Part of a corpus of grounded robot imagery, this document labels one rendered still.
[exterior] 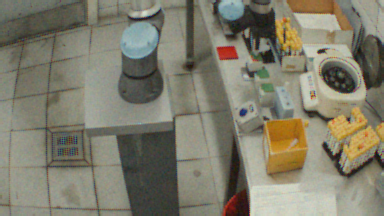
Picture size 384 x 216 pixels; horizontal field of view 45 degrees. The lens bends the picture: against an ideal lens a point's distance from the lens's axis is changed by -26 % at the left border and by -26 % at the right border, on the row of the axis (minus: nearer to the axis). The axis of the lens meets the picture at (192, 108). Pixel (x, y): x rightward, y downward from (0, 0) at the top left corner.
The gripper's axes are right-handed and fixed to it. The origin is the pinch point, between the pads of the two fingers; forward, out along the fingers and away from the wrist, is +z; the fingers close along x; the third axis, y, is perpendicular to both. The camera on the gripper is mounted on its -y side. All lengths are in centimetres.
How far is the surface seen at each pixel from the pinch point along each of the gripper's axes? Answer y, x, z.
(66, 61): -86, 125, 97
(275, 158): -1.8, -44.1, 2.9
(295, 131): 8.3, -31.7, 6.2
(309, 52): 24.3, 3.7, 3.4
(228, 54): -6.6, 11.1, 10.1
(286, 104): 5.6, -25.2, 0.3
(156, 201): -37, -16, 57
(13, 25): -139, 161, 78
